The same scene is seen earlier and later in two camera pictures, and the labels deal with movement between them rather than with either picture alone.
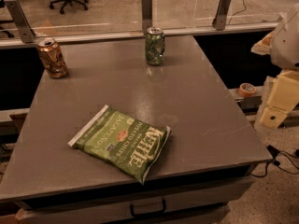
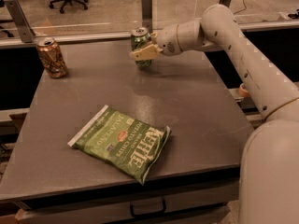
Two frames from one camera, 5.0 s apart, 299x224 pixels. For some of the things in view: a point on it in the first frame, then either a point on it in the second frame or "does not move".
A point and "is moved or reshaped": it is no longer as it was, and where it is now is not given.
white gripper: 287,41 -> 167,41
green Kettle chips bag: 125,143 does not move
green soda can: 154,46 is moved or reshaped
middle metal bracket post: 147,10 does not move
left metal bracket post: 21,23 does not move
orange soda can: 52,58 does not move
